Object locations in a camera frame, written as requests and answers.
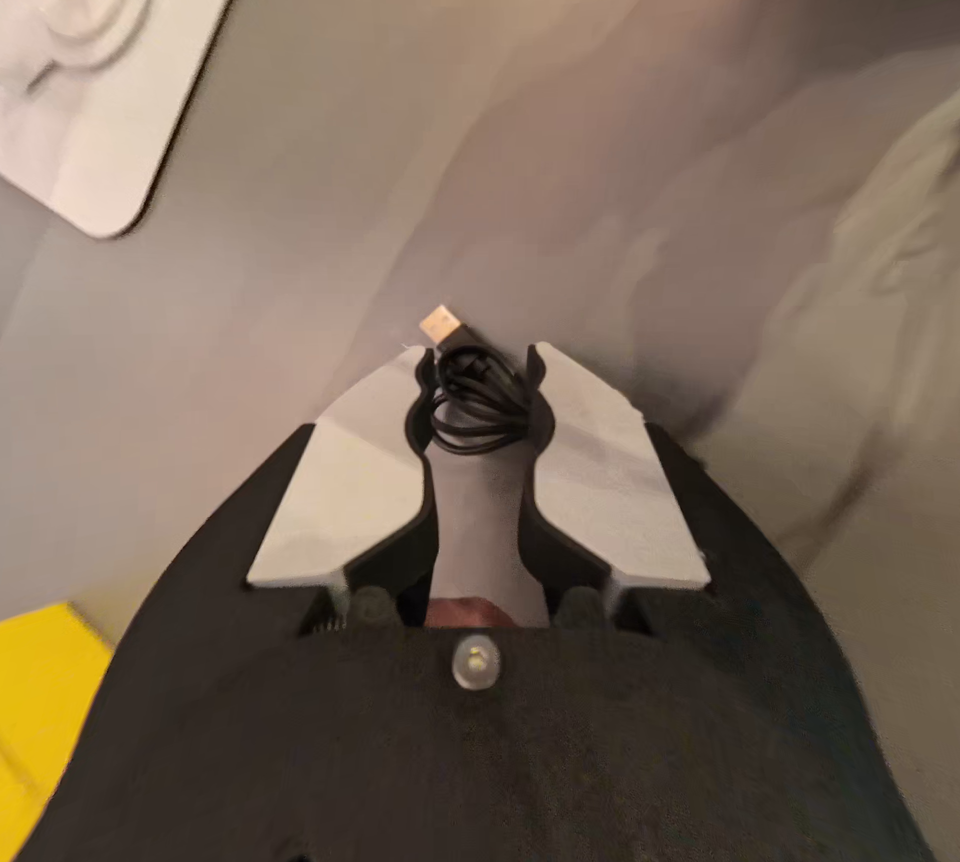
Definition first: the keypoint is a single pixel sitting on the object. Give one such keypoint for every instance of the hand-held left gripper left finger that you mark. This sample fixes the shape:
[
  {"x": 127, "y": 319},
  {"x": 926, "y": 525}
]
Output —
[{"x": 345, "y": 502}]

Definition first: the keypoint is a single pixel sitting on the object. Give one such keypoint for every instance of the yellow plastic bin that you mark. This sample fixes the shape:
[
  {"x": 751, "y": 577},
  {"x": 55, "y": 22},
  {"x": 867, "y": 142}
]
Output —
[{"x": 37, "y": 712}]

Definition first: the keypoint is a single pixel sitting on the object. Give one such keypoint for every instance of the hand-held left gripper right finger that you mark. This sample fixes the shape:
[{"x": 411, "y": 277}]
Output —
[{"x": 615, "y": 494}]

